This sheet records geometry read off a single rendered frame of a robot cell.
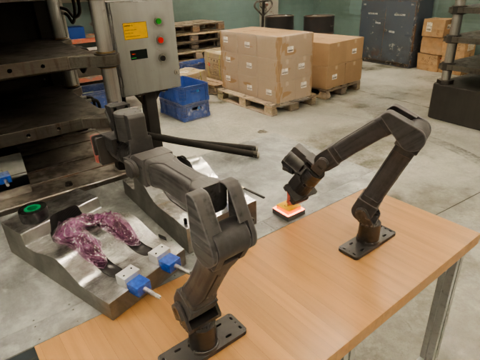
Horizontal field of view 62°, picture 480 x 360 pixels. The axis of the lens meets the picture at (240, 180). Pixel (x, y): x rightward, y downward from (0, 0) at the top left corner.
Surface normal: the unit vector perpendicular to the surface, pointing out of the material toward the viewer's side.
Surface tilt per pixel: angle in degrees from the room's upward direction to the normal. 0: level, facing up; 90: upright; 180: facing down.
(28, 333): 0
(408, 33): 90
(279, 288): 0
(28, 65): 90
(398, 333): 1
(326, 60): 90
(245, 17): 90
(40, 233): 78
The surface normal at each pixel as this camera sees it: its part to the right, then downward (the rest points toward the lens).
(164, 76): 0.59, 0.34
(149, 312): -0.04, -0.89
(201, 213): 0.53, -0.11
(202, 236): -0.79, 0.30
